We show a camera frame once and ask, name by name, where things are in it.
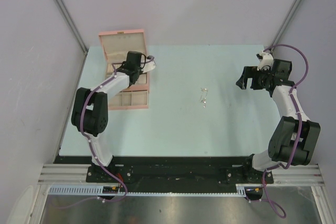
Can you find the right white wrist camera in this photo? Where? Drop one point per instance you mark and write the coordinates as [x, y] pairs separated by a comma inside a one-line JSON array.
[[265, 61]]

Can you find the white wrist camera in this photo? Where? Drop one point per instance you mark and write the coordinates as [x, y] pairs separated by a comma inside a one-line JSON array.
[[265, 61], [149, 64]]

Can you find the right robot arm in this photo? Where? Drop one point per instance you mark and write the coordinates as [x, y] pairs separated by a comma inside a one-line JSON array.
[[295, 136]]

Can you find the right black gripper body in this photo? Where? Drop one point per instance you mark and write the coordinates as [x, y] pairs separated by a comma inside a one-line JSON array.
[[263, 76]]

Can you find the pink jewelry box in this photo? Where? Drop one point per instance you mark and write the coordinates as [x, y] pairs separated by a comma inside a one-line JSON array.
[[115, 46]]

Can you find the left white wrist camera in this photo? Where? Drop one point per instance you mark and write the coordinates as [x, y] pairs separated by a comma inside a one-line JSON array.
[[149, 64]]

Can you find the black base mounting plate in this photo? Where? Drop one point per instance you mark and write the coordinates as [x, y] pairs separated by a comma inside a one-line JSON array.
[[199, 175]]

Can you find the pink jewelry box drawer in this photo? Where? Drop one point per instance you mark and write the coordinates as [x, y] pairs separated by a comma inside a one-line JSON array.
[[129, 100]]

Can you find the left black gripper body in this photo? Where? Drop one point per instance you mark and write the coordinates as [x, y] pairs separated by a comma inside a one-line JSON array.
[[139, 71]]

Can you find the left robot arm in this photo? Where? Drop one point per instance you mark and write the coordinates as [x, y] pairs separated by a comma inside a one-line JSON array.
[[90, 110]]

